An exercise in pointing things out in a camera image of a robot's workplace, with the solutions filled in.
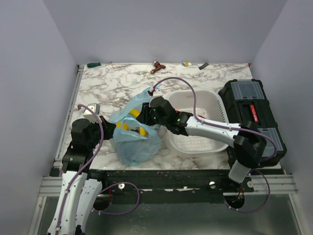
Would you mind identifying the yellow hex key set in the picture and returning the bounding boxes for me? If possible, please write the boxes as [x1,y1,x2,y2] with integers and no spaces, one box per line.
[182,62,195,67]

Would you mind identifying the yellow fake banana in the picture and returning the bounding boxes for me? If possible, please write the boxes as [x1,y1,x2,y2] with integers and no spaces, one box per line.
[116,109,148,137]

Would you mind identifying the light blue plastic bag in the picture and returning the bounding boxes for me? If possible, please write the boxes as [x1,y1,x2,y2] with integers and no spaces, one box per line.
[109,88,162,166]

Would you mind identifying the aluminium frame rail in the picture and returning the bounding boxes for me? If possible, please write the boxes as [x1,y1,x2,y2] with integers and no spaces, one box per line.
[54,65,85,160]
[39,174,298,197]

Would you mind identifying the brown brass tap fitting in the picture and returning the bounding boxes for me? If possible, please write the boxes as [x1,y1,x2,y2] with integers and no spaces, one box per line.
[150,61,166,74]

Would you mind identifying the black plastic toolbox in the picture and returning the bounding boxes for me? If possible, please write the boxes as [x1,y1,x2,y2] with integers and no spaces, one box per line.
[218,79,287,168]

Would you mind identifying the small dark metal tool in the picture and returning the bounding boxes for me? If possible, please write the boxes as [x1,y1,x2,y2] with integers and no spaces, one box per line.
[199,63,209,70]

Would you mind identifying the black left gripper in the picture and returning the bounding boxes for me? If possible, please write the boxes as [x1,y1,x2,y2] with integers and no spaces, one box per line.
[88,115,117,149]

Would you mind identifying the aluminium frame rail front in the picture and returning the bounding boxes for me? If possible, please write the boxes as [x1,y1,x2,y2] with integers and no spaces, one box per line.
[39,174,298,197]

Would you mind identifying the aluminium frame rail left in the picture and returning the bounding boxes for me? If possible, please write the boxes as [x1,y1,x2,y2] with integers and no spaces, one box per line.
[54,65,85,160]

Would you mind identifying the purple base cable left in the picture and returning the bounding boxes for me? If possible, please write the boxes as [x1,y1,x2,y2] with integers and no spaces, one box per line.
[90,182,140,216]

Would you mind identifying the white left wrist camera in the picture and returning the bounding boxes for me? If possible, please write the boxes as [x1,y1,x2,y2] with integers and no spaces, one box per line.
[78,103,100,122]

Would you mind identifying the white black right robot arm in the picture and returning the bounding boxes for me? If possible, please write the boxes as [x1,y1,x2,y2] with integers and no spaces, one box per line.
[136,96,267,192]

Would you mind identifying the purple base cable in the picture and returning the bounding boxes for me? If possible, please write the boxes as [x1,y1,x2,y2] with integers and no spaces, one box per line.
[226,168,271,213]
[90,182,140,216]

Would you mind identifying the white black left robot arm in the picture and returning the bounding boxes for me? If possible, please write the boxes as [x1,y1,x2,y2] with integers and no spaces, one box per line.
[47,116,115,235]

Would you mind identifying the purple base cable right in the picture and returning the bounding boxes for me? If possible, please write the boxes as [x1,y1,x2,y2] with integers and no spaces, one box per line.
[226,168,271,213]

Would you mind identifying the white plastic basket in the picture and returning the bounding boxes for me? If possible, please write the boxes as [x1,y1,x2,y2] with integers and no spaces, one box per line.
[164,89,229,155]

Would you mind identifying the green handled screwdriver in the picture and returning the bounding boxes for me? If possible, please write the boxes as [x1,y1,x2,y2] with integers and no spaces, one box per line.
[87,62,112,68]

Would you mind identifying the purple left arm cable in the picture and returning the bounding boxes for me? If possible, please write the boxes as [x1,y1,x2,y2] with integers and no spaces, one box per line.
[55,104,105,232]

